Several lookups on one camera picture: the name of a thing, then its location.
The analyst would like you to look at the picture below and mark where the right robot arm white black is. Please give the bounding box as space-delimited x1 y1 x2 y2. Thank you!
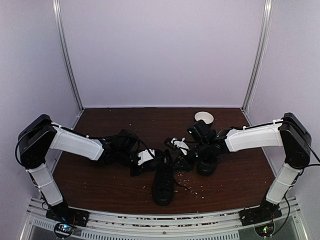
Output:
169 112 316 223

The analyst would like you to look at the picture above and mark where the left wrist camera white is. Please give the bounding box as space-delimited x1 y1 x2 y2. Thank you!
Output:
137 149 155 166

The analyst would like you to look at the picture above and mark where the right controller board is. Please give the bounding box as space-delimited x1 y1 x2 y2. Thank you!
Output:
254 222 275 238

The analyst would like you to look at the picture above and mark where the black white round bowl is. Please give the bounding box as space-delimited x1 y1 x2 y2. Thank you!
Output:
194 111 215 125

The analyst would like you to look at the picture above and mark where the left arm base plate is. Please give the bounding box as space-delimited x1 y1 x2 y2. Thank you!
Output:
45 207 90 227

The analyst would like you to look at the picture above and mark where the front aluminium rail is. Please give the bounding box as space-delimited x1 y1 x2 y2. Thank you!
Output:
22 197 308 240

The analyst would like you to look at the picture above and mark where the controller board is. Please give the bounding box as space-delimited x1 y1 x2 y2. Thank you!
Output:
53 222 75 239
254 222 275 238

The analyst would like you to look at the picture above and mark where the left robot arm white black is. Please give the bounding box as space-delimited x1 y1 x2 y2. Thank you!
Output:
14 114 156 222

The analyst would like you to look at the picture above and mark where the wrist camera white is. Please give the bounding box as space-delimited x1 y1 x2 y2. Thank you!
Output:
137 149 155 166
164 137 190 155

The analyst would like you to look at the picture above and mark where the black canvas shoe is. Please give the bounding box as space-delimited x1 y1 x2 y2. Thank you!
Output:
151 149 191 207
196 161 219 177

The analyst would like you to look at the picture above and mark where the left controller board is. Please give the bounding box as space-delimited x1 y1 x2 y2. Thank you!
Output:
53 222 75 239

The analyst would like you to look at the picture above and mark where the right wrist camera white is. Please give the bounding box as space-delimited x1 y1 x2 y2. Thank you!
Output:
164 137 190 155

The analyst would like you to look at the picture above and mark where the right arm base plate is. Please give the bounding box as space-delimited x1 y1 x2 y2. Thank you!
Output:
239 206 283 226

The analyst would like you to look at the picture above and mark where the right aluminium frame post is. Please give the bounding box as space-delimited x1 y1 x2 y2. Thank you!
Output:
241 0 274 115

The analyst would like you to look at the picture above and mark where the aluminium frame post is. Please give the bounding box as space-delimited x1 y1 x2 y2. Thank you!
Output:
51 0 84 116
241 0 274 115

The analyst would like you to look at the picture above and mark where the left aluminium frame post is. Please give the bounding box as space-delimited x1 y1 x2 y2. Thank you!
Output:
51 0 84 116

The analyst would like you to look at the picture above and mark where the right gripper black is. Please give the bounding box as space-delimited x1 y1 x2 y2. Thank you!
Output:
170 140 211 173

